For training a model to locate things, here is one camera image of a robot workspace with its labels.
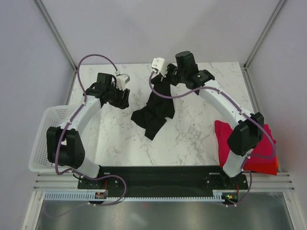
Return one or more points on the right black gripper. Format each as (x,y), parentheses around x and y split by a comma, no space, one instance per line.
(170,67)

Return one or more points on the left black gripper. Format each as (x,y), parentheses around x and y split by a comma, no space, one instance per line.
(122,103)

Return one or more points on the black t shirt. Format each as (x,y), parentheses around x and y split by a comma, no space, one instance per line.
(153,116)

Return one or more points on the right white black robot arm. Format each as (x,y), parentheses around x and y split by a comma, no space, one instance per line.
(204,84)

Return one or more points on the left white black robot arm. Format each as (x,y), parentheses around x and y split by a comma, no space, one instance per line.
(64,144)

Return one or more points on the white plastic basket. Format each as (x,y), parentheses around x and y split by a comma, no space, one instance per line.
(52,117)

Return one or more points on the magenta folded t shirt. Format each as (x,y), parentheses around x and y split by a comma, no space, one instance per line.
(244,137)

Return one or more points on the orange folded t shirt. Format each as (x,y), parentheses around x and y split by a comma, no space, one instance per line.
(277,162)

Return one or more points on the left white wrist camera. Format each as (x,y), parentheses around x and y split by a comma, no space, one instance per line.
(121,80)

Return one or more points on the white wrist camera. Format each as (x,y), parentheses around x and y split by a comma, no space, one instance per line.
(159,65)
(121,80)

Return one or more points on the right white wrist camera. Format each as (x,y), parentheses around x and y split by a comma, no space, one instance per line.
(159,65)

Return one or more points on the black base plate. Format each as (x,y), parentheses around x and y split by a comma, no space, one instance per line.
(164,180)

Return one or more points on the aluminium rail profile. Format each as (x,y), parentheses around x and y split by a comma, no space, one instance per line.
(282,182)

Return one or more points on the left aluminium frame post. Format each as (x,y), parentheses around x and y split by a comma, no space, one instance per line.
(58,38)

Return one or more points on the aluminium frame post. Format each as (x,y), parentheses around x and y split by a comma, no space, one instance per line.
(268,26)
(58,38)

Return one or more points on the white slotted cable duct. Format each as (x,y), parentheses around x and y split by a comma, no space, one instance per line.
(95,196)

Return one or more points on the right aluminium frame post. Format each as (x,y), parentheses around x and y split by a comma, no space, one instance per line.
(268,26)

